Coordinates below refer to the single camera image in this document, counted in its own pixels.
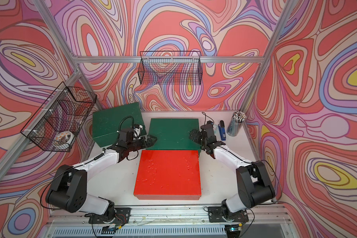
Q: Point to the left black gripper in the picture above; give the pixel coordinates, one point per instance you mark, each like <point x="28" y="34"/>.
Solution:
<point x="149" y="144"/>

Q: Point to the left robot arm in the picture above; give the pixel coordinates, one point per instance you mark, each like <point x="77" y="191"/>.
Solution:
<point x="68" y="189"/>

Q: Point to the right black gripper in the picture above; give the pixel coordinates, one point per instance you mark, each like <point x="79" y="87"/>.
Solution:
<point x="192" y="134"/>

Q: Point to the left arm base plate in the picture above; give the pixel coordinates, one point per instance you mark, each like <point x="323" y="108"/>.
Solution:
<point x="117" y="216"/>

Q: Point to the red shoebox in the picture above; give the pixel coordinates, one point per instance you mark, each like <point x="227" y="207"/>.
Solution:
<point x="168" y="175"/>

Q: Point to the black wire basket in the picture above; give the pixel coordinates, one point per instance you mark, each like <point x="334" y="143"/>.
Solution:
<point x="66" y="109"/>
<point x="170" y="68"/>

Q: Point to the blue black stapler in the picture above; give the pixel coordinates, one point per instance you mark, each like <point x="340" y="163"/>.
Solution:
<point x="222" y="131"/>

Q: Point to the black wire basket left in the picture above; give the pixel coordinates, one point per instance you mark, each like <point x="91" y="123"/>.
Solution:
<point x="66" y="109"/>

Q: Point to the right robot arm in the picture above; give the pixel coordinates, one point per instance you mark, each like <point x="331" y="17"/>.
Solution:
<point x="254" y="186"/>

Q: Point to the green shoebox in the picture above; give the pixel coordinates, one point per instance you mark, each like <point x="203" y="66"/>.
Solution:
<point x="106" y="122"/>
<point x="173" y="134"/>

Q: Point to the black wire basket back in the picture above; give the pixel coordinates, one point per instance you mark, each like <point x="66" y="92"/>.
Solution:
<point x="170" y="68"/>

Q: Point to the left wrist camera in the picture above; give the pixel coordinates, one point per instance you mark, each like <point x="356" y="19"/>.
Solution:
<point x="137" y="129"/>

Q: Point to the mesh cup of pencils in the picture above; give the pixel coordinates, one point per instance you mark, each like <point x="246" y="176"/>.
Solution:
<point x="238" y="118"/>

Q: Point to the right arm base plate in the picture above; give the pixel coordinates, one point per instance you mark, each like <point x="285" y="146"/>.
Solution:
<point x="218" y="214"/>

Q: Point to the teal square clock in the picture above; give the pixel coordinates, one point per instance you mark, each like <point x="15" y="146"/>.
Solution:
<point x="215" y="128"/>

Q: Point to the tape roll in basket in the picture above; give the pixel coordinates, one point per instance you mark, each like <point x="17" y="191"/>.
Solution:
<point x="63" y="140"/>

